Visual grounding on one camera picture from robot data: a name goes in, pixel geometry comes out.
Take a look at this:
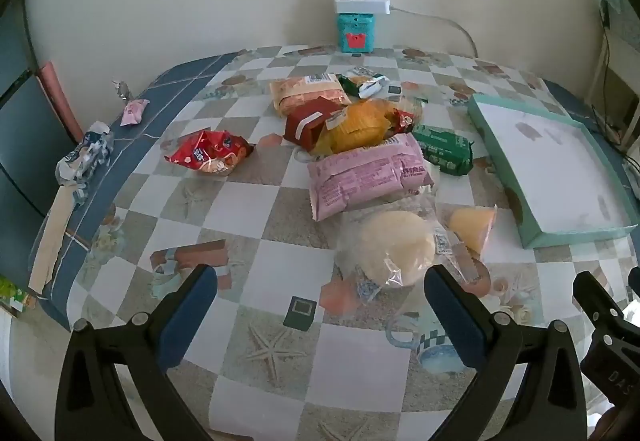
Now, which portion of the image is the peach wafer packet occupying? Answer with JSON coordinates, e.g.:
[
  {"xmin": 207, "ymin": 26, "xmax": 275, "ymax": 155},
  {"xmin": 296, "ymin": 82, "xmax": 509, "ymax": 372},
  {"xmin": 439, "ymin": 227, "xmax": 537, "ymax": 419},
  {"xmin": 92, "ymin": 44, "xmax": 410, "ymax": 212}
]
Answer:
[{"xmin": 269, "ymin": 74, "xmax": 354, "ymax": 117}]

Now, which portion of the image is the teal toy box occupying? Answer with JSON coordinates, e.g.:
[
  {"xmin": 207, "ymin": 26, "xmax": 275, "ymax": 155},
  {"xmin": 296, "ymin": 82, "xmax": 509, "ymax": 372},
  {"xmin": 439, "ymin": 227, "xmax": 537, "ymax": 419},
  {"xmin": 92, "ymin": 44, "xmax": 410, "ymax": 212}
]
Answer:
[{"xmin": 335, "ymin": 12, "xmax": 376, "ymax": 53}]

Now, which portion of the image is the small pink sachet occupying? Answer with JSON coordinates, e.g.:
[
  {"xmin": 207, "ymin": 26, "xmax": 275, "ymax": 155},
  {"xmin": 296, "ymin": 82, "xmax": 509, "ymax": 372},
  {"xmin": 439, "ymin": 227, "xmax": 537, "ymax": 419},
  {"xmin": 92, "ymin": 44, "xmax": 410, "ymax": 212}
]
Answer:
[{"xmin": 120, "ymin": 98, "xmax": 151, "ymax": 127}]

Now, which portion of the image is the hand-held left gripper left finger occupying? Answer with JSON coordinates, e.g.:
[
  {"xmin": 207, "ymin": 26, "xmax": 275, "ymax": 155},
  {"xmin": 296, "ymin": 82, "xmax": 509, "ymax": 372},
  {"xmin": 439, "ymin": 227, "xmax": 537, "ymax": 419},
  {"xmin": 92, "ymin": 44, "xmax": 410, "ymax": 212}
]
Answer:
[{"xmin": 55, "ymin": 263, "xmax": 218, "ymax": 441}]

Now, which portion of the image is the red chips packet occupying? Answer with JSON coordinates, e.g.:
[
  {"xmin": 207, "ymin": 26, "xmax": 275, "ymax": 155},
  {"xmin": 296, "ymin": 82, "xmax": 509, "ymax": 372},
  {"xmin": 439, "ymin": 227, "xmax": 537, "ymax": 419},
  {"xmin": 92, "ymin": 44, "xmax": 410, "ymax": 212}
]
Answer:
[{"xmin": 164, "ymin": 129, "xmax": 255, "ymax": 177}]

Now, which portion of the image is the pink pipe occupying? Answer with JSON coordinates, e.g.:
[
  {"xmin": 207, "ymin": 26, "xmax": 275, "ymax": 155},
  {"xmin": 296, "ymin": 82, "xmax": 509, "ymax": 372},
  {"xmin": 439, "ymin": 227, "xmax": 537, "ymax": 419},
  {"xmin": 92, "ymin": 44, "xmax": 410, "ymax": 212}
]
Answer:
[{"xmin": 39, "ymin": 61, "xmax": 84, "ymax": 143}]

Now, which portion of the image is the small green biscuit packet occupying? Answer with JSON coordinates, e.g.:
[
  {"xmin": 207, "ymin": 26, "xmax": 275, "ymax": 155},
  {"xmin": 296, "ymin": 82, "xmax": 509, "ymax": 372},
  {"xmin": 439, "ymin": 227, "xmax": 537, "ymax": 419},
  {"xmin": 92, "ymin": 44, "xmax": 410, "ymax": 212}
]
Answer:
[{"xmin": 337, "ymin": 70, "xmax": 391, "ymax": 100}]

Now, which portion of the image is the white power strip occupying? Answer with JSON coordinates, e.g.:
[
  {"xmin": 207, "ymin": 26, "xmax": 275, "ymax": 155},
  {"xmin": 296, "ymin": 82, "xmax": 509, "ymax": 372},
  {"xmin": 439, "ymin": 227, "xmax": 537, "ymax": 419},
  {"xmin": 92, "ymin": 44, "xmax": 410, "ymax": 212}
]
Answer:
[{"xmin": 333, "ymin": 0, "xmax": 391, "ymax": 16}]

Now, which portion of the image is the red paper box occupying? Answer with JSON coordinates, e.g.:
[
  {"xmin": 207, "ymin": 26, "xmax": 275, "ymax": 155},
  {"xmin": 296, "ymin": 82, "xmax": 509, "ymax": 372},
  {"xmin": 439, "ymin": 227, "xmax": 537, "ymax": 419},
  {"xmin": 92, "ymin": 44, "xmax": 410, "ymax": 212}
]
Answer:
[{"xmin": 283, "ymin": 98, "xmax": 346, "ymax": 152}]

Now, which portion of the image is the beige paper strip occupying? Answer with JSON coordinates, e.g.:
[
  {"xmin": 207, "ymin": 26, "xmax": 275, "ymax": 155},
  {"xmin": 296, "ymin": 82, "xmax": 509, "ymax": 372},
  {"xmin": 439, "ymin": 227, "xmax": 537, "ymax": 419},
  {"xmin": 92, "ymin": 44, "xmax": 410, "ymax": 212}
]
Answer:
[{"xmin": 27, "ymin": 185, "xmax": 77, "ymax": 295}]

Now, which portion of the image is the yellow orange snack packet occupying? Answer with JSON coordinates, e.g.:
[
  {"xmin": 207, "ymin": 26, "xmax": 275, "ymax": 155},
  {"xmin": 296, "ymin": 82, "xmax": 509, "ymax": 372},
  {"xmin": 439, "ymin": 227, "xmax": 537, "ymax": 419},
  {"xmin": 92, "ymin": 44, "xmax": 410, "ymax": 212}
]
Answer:
[{"xmin": 312, "ymin": 100, "xmax": 402, "ymax": 157}]

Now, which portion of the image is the white power strip cable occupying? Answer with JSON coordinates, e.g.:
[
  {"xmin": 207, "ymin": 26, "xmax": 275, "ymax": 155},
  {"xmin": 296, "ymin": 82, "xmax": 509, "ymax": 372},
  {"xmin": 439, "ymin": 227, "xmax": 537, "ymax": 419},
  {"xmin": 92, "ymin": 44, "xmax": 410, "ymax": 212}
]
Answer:
[{"xmin": 389, "ymin": 5, "xmax": 479, "ymax": 58}]

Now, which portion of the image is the pink snack packet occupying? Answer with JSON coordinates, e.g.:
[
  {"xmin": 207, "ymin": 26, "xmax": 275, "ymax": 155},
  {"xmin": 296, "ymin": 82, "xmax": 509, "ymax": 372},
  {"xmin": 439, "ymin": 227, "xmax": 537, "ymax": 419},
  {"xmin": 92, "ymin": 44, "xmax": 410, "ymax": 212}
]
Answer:
[{"xmin": 306, "ymin": 134, "xmax": 437, "ymax": 222}]

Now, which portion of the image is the round bread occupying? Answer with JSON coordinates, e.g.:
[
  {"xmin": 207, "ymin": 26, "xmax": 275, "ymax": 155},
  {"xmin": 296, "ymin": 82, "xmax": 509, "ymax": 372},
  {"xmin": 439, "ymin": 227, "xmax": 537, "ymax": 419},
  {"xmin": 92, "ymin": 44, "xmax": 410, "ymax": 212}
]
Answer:
[{"xmin": 334, "ymin": 208, "xmax": 482, "ymax": 303}]

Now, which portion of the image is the dark green snack packet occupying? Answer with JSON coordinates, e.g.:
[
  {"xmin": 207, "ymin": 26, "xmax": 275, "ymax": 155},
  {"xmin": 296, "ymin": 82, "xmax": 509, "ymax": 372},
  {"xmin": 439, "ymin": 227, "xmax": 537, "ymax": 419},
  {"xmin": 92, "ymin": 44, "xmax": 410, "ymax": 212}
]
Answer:
[{"xmin": 412, "ymin": 124, "xmax": 474, "ymax": 177}]

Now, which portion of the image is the crumpled blue white wrapper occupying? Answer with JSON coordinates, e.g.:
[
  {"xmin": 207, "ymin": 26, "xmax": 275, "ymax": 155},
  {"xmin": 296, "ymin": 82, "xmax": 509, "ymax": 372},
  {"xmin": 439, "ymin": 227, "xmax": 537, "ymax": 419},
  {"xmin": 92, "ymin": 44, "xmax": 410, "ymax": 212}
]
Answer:
[{"xmin": 54, "ymin": 120, "xmax": 115, "ymax": 196}]

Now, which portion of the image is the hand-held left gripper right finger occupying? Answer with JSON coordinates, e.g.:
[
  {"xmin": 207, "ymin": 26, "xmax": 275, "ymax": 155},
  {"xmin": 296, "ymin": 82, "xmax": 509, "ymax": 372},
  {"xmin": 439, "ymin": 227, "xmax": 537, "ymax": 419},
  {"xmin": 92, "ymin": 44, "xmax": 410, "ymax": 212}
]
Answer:
[{"xmin": 424, "ymin": 265, "xmax": 588, "ymax": 441}]

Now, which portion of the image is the checkered printed tablecloth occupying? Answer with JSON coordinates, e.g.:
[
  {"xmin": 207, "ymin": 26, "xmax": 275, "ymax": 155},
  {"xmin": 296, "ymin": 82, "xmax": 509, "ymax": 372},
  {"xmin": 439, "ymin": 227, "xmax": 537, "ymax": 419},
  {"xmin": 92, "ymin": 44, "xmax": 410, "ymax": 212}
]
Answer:
[{"xmin": 27, "ymin": 44, "xmax": 640, "ymax": 441}]

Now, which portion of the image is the teal cardboard tray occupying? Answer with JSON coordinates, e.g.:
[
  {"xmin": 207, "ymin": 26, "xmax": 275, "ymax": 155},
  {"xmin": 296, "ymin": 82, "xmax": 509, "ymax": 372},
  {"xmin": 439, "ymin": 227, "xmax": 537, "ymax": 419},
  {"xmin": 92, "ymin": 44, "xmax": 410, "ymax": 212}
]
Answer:
[{"xmin": 467, "ymin": 94, "xmax": 634, "ymax": 249}]

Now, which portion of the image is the green printed carton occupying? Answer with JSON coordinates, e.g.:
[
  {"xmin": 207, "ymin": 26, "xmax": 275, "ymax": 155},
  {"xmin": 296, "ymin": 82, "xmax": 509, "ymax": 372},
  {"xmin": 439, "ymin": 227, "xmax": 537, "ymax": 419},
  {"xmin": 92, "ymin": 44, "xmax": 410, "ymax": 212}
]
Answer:
[{"xmin": 0, "ymin": 273, "xmax": 37, "ymax": 318}]

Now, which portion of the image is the pale green-edged snack packet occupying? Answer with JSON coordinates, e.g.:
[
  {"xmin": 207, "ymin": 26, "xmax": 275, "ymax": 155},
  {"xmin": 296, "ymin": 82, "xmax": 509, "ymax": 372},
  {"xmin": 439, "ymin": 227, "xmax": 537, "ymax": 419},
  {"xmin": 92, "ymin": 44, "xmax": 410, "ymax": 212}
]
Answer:
[{"xmin": 398, "ymin": 95, "xmax": 427, "ymax": 122}]

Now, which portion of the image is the small red candy packet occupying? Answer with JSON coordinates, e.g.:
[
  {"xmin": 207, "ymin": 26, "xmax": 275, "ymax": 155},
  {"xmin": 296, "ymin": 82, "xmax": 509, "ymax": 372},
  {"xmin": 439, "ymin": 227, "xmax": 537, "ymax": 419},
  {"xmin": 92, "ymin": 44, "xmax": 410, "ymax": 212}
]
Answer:
[{"xmin": 394, "ymin": 108, "xmax": 419, "ymax": 136}]

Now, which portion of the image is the dark cabinet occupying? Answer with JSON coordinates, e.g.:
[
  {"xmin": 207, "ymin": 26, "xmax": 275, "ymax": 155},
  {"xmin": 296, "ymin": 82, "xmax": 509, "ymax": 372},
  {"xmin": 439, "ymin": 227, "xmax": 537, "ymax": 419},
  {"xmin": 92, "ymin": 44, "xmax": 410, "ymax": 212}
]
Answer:
[{"xmin": 0, "ymin": 0, "xmax": 77, "ymax": 242}]

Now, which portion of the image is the yellow wedge snack packet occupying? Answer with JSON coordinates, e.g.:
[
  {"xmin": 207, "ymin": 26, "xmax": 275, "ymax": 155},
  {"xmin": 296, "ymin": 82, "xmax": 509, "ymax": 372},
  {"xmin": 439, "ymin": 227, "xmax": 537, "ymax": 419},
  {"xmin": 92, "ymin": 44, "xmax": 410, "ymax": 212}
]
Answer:
[{"xmin": 447, "ymin": 204, "xmax": 499, "ymax": 257}]

